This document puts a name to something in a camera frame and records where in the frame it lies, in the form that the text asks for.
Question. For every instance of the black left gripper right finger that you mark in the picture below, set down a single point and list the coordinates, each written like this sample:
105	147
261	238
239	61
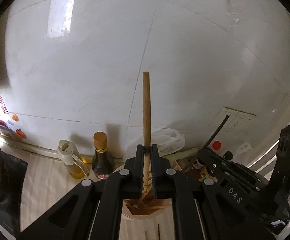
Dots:
169	183

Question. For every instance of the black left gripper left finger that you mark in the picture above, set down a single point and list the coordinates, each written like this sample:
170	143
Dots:
121	185

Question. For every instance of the black thin chopstick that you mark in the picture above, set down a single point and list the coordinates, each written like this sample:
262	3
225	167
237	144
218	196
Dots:
216	131

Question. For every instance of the light wooden chopstick thick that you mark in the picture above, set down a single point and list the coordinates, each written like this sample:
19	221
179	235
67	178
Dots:
146	127

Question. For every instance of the dark sauce bottle brown cap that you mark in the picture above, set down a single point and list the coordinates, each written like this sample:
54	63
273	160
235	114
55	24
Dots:
103	162

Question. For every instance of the white utensil holder wooden insert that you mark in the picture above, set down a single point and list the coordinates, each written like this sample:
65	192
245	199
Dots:
145	212

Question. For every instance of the white plastic bag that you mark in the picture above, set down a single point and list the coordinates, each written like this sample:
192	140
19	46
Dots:
168	141

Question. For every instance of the white oil dispenser bottle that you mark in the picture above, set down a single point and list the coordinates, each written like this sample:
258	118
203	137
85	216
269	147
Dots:
70	157

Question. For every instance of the small clear plastic bag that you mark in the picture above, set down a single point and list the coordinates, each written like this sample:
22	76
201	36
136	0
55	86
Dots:
245	147

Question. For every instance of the black capped seasoning bottle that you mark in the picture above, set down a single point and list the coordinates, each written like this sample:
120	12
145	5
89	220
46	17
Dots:
228	155

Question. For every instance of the red capped seasoning bottle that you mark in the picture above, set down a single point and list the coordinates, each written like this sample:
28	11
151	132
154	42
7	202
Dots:
216	145

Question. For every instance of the black stove top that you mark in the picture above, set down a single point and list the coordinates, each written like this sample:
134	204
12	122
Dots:
13	172

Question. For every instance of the white wall socket panel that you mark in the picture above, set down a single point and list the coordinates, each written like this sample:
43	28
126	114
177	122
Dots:
237	119

